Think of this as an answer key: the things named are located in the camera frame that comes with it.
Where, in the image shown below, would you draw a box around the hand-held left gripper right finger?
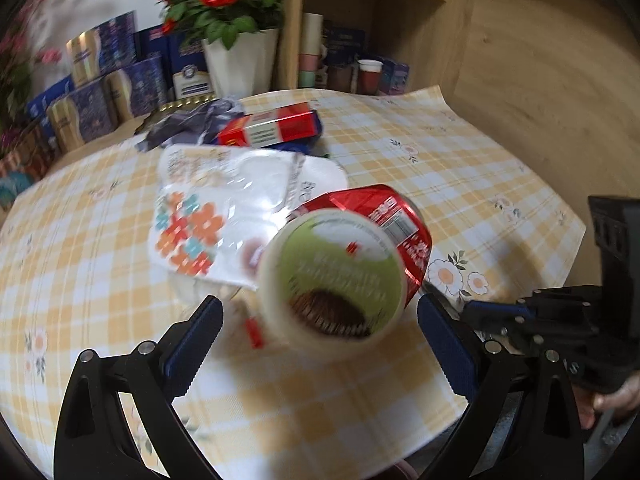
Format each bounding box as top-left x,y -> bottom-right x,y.
416,292 -> 586,480

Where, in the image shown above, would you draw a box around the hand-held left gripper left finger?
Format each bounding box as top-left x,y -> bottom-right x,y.
54,295 -> 224,480

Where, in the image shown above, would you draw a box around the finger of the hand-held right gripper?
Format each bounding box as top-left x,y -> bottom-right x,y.
462,296 -> 541,336

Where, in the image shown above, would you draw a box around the white cup with green lid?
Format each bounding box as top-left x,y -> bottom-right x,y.
255,208 -> 407,361

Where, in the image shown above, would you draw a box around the person's right hand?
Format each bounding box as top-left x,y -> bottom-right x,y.
575,382 -> 640,429

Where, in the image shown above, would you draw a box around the small red wrapper piece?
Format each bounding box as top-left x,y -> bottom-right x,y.
244,317 -> 265,350

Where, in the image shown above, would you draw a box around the yellow checked tablecloth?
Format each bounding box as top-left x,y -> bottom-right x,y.
0,86 -> 587,480

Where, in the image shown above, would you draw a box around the red foil wrapper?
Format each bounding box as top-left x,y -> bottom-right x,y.
287,184 -> 433,311

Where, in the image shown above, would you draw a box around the white floral printed package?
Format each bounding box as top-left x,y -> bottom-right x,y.
150,144 -> 349,291

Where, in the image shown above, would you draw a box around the crumpled silver wrapper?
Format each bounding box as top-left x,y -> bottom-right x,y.
135,99 -> 246,153

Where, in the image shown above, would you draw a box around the dark blue cardboard box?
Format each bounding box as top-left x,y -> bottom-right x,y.
250,110 -> 328,156

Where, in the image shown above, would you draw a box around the red cigarette box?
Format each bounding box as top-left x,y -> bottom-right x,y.
215,102 -> 321,148

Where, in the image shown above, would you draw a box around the golden chocolate tray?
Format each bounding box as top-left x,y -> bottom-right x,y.
137,99 -> 218,128

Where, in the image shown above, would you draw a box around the wooden fence flower planter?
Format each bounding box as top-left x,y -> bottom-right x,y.
0,122 -> 58,211

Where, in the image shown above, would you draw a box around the stack of blue gift boxes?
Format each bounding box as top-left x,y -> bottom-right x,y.
25,10 -> 221,156

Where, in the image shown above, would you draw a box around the blue box on shelf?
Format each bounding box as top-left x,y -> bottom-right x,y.
382,57 -> 411,96
322,22 -> 366,68

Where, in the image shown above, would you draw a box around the red paper cup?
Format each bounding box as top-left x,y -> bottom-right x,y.
357,59 -> 383,95

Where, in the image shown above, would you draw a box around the brown paper cup stack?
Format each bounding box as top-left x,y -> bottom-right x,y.
327,65 -> 358,93

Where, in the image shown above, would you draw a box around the red rose plant white pot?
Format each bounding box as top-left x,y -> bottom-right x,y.
159,0 -> 286,98

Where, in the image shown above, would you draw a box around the wooden shelf unit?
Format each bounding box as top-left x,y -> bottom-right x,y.
275,0 -> 476,96

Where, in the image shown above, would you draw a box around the pastel paper cup stack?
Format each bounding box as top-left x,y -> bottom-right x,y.
298,12 -> 326,88

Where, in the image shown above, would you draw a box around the pink blossom branches in vase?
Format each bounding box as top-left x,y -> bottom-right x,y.
0,0 -> 83,126

